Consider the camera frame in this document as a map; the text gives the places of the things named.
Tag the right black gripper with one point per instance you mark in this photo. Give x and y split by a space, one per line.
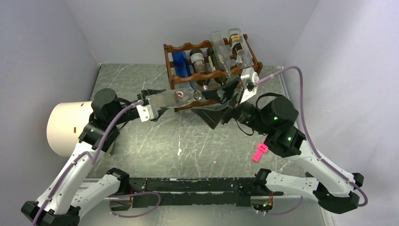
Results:
222 92

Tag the dark green wine bottle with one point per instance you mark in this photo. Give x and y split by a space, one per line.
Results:
214 66

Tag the labelled green wine bottle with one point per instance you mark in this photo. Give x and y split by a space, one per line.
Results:
199 65

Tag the blue square glass bottle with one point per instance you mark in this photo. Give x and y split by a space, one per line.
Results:
181 64

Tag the clear square liquor bottle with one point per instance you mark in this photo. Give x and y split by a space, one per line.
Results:
239 47

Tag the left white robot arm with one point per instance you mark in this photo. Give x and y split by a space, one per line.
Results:
62 204

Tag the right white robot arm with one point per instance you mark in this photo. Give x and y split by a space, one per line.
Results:
331 187

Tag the wooden wine rack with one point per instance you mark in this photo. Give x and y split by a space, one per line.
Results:
174 79

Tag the pink plastic clip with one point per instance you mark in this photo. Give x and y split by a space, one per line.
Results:
261 149

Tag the white orange cylinder drum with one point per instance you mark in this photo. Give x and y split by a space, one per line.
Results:
65 124

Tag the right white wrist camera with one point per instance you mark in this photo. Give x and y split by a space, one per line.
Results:
249 78

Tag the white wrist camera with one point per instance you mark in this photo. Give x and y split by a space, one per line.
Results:
249 78
147 112

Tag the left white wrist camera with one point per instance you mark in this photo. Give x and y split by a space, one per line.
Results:
147 112

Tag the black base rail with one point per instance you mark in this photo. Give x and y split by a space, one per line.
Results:
189 191

